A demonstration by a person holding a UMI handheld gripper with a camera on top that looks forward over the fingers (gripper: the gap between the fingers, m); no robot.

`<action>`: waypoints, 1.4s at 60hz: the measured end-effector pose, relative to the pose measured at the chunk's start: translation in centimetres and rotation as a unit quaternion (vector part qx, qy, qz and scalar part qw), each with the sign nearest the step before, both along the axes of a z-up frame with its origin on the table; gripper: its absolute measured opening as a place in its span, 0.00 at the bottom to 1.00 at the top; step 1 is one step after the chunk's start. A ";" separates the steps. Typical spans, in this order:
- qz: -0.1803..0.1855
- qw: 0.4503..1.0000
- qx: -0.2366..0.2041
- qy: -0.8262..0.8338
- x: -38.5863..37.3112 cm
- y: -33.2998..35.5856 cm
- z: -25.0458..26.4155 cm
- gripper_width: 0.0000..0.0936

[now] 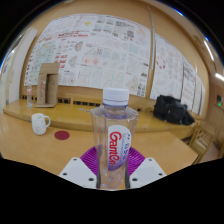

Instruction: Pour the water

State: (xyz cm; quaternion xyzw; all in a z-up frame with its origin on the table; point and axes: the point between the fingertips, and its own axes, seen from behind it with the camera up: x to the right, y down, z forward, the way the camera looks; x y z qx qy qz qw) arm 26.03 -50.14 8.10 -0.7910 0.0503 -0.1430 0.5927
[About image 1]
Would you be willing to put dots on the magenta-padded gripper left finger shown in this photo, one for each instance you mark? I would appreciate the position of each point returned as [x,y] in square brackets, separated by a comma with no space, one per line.
[76,171]

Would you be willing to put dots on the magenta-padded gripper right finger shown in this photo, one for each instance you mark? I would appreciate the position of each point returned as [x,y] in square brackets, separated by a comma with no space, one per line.
[148,171]

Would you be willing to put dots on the clear plastic water bottle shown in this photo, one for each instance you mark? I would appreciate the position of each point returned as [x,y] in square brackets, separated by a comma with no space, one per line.
[114,133]

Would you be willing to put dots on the flat round red coaster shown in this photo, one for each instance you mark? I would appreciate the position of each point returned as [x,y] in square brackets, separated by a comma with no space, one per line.
[62,135]

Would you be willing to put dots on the white ceramic mug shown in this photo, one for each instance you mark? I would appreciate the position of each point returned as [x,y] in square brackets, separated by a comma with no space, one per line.
[39,124]

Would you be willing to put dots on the wooden chair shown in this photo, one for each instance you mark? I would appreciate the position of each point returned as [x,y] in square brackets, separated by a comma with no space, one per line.
[203,140]

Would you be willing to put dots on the black bag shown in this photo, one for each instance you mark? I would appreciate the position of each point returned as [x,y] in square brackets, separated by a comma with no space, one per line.
[171,110]

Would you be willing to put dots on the row of wooden chairs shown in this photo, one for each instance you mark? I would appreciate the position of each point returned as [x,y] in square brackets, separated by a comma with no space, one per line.
[80,102]

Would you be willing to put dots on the small clear drink bottle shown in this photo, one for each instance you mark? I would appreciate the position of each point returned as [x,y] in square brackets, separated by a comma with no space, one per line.
[29,98]

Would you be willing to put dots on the brown cardboard stand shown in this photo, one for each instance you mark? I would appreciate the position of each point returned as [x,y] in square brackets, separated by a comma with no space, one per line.
[46,85]

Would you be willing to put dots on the white door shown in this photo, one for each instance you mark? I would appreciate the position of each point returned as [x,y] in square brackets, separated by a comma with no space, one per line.
[18,70]

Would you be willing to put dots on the narrow wall poster sheets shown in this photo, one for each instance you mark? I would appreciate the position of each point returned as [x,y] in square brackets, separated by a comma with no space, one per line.
[173,73]

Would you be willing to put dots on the large wall poster sheet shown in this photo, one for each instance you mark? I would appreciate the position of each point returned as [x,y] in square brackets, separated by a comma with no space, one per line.
[96,50]

